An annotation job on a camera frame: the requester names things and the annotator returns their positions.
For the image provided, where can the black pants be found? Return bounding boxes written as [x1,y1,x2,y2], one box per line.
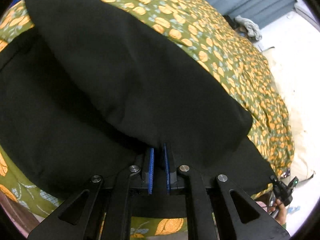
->
[1,0,273,199]

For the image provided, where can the green orange floral bedspread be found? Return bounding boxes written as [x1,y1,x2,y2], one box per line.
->
[1,0,295,239]

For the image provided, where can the person's right hand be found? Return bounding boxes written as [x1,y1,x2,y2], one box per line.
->
[268,199,287,225]

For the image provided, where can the grey cloth bundle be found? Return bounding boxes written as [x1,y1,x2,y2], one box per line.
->
[234,15,262,41]

